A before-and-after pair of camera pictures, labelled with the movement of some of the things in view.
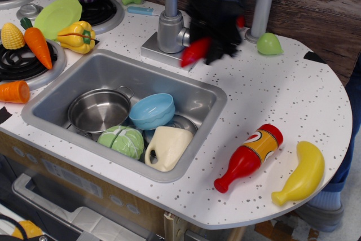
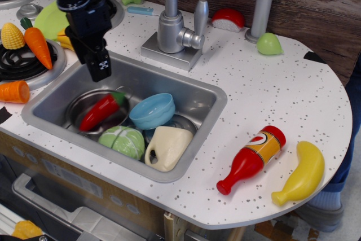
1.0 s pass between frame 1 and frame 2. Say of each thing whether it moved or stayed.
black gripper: moved
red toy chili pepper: moved
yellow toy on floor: stayed
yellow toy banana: stayed
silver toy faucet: stayed
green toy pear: stayed
